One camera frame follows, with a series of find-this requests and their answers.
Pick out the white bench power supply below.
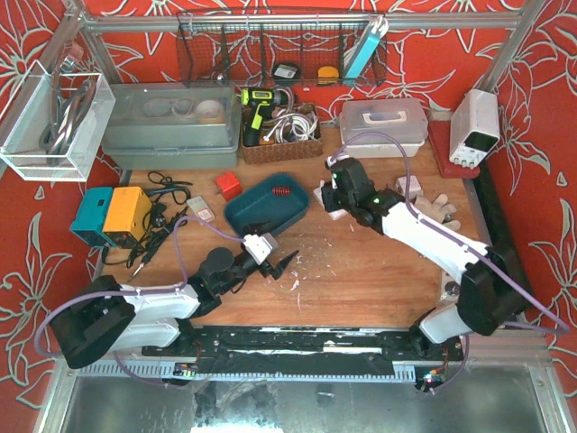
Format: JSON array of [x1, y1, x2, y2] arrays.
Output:
[[449, 89, 500, 170]]

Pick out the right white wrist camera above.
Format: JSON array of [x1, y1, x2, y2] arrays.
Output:
[[325, 152, 350, 189]]

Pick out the clear acrylic bin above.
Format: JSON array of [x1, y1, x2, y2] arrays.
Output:
[[1, 61, 115, 182]]

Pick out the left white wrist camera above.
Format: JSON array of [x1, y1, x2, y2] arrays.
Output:
[[243, 233, 279, 265]]

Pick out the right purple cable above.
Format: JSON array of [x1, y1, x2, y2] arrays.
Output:
[[335, 133, 570, 396]]

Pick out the yellow tape measure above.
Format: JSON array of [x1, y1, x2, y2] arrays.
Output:
[[317, 66, 340, 86]]

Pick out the woven brown basket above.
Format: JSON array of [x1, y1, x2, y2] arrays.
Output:
[[239, 125, 323, 164]]

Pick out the red cube box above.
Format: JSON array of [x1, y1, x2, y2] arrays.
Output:
[[215, 171, 243, 201]]

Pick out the white coiled cable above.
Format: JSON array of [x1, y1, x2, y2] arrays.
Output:
[[263, 112, 319, 143]]

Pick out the teal plastic tray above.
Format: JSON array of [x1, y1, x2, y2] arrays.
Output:
[[224, 172, 310, 237]]

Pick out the grey plastic storage box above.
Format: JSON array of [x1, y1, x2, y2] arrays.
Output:
[[102, 83, 242, 170]]

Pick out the white four-peg base plate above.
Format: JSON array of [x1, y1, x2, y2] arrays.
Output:
[[314, 180, 351, 221]]

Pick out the purple cable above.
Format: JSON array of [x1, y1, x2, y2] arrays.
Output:
[[34, 215, 252, 390], [335, 133, 570, 396]]

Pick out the blue white book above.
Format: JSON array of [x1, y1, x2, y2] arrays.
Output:
[[343, 15, 389, 86]]

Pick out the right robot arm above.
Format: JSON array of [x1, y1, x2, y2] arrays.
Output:
[[320, 157, 529, 344]]

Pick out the red spring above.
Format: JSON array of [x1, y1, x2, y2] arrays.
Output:
[[271, 186, 291, 197]]

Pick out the black tangled cables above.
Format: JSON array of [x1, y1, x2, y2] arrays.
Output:
[[101, 170, 195, 270]]

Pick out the teal power supply box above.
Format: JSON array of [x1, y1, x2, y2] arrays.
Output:
[[69, 187, 114, 247]]

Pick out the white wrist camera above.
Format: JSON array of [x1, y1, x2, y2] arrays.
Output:
[[325, 152, 350, 189], [243, 233, 279, 265]]

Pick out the white clear lidded toolbox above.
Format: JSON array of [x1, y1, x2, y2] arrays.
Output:
[[339, 98, 428, 159]]

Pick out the beige work glove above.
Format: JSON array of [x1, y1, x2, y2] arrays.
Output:
[[414, 193, 462, 231]]

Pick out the red mat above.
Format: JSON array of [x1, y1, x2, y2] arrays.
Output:
[[428, 120, 481, 180]]

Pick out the soldering iron pen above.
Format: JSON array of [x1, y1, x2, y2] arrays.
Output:
[[128, 253, 151, 281]]

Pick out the black wire wall basket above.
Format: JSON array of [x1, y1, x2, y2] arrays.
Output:
[[176, 6, 387, 87]]

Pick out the grey coiled cable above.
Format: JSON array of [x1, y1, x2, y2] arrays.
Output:
[[39, 67, 96, 166]]

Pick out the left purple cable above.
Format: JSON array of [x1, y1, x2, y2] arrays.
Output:
[[34, 215, 252, 390]]

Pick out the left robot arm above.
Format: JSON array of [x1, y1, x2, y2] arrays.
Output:
[[49, 247, 298, 369]]

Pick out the green yellow cordless drill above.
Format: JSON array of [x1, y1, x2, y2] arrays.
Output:
[[241, 88, 289, 147]]

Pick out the white cube charger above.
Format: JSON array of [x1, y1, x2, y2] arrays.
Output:
[[395, 175, 423, 201]]

